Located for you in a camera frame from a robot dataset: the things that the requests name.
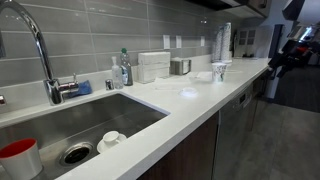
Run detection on blue sponge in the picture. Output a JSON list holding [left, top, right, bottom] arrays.
[[68, 79, 93, 98]]

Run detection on white paper towel stack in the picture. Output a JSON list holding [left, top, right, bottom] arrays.
[[137, 51, 171, 84]]

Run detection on small white cup on saucer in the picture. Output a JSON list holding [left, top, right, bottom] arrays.
[[96, 130, 128, 154]]

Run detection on clear plastic wrapper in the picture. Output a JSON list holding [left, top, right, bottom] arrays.
[[190, 70, 214, 83]]

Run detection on black sink drain opening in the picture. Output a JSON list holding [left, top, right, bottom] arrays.
[[59, 142, 94, 167]]

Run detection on dark wood drawer cabinet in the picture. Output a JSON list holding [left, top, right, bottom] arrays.
[[245, 71, 272, 132]]

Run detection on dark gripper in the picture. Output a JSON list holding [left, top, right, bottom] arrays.
[[268, 39, 320, 80]]

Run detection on metal napkin holder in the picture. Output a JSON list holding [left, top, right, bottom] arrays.
[[170, 57, 192, 76]]

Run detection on green capped dish soap bottle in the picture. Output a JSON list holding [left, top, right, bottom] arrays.
[[119, 47, 134, 87]]

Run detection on white paned cabinet door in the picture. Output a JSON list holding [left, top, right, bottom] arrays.
[[233, 28, 258, 58]]

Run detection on clear pump bottle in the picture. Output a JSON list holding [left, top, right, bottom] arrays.
[[110, 55, 125, 90]]

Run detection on brown wood sink cabinet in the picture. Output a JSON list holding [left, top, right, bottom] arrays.
[[137, 111, 220, 180]]

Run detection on white cup with red inside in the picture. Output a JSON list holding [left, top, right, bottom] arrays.
[[0, 138, 44, 180]]

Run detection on stainless steel dishwasher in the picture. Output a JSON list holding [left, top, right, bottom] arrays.
[[211, 84, 255, 180]]

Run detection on stainless steel sink basin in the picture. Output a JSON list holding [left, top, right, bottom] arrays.
[[0, 92, 169, 180]]

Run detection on clear plastic cup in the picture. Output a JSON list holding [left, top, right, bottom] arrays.
[[211, 62, 228, 83]]

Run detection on chrome gooseneck kitchen faucet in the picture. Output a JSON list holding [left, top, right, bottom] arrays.
[[0, 0, 81, 106]]

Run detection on dark overhead cabinet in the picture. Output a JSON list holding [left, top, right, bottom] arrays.
[[185, 0, 269, 20]]

